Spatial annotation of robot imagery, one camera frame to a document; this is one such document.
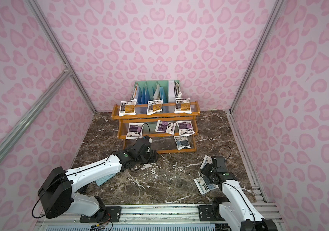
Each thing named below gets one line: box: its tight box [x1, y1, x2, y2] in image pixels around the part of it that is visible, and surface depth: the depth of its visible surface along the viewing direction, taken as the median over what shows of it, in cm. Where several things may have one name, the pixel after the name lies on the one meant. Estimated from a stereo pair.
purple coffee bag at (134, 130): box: [125, 122, 145, 140], surface depth 90 cm
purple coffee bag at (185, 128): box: [176, 120, 196, 137], surface depth 90 cm
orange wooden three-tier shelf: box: [111, 101, 201, 154], surface depth 90 cm
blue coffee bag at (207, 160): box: [200, 154, 213, 170], surface depth 92 cm
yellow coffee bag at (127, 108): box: [118, 98, 138, 117], surface depth 81 cm
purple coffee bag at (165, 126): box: [154, 119, 177, 135], surface depth 91 cm
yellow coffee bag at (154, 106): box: [146, 99, 164, 116], surface depth 81 cm
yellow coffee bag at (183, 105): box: [174, 97, 192, 115], surface depth 82 cm
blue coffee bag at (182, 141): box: [173, 135, 191, 151], surface depth 100 cm
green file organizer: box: [134, 79, 182, 104], surface depth 103 cm
